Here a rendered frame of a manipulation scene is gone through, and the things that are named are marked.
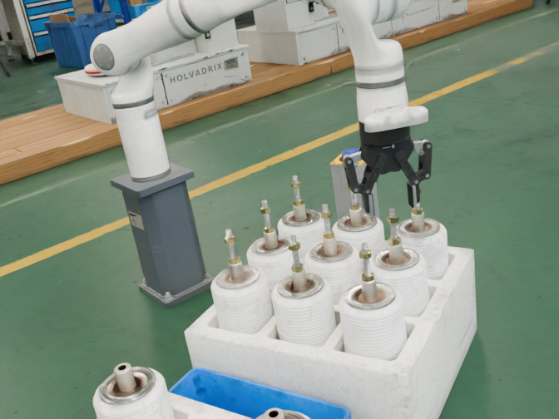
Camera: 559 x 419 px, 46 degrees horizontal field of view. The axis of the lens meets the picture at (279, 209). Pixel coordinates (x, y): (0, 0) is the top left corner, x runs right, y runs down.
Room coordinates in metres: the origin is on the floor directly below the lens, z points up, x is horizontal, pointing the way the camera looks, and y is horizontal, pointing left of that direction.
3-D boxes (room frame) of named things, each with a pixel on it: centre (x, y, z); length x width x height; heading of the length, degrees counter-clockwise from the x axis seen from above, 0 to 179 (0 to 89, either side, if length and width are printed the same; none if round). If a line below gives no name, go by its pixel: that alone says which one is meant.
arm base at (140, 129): (1.44, 0.28, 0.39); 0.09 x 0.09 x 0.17; 36
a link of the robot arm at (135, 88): (1.44, 0.28, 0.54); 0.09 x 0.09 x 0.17; 61
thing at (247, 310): (0.97, 0.09, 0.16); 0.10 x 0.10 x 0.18
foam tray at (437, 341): (1.01, -0.08, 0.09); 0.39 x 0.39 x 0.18; 58
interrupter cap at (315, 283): (0.91, -0.01, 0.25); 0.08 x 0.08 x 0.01
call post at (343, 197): (1.29, -0.17, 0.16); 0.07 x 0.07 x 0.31; 58
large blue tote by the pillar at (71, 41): (5.59, 1.35, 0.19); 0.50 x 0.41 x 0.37; 40
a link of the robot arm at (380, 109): (0.93, -0.18, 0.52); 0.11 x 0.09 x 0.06; 6
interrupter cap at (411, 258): (0.94, -0.18, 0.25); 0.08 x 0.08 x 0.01
